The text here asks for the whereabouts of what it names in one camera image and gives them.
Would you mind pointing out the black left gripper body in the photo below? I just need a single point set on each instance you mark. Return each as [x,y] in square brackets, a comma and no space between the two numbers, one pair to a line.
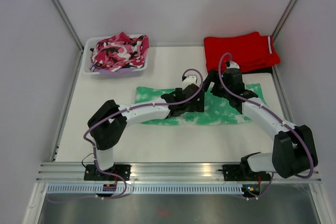
[197,107]

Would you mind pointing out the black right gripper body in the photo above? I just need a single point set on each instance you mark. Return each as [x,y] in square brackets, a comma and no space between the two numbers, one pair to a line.
[218,89]

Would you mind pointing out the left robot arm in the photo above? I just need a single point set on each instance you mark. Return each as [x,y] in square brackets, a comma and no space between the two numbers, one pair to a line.
[107,125]

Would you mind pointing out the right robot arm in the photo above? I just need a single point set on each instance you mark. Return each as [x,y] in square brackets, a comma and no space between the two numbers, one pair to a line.
[293,151]

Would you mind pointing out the red folded trousers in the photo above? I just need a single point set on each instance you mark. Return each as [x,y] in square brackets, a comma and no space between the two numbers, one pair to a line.
[251,51]

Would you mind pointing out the pink camouflage trousers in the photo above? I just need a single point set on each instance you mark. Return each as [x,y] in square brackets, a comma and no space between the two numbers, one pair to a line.
[120,51]

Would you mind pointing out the black folded garment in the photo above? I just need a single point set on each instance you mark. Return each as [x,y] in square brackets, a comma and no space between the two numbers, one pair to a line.
[261,70]

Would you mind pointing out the lilac garment in basket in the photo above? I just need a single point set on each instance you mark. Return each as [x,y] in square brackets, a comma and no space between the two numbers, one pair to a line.
[123,72]

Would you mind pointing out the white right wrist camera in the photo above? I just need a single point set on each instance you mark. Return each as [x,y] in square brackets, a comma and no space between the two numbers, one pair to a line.
[231,65]

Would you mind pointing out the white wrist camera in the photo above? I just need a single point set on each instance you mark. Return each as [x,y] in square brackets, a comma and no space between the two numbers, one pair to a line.
[231,65]
[189,79]

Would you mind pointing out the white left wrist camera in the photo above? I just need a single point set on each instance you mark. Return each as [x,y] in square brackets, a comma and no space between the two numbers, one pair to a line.
[189,79]

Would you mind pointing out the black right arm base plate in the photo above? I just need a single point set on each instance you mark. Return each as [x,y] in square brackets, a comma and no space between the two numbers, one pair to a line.
[238,172]

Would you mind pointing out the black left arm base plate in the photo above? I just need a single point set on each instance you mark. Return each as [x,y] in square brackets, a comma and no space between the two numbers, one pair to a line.
[93,174]

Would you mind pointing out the aluminium mounting rail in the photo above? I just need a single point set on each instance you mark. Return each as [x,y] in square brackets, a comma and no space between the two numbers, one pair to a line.
[143,173]

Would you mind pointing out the slotted cable duct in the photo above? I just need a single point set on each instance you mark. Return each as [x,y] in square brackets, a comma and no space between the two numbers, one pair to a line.
[204,189]

